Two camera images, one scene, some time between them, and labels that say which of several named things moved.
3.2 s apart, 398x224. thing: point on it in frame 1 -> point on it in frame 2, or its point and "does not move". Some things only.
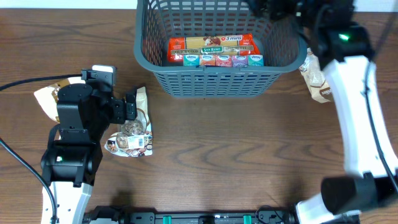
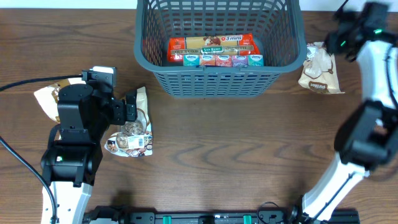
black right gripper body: [288, 9] -> [341, 40]
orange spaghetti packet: [232, 45] does not move
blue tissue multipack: [230, 61] does not move
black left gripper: [119, 114] does not move
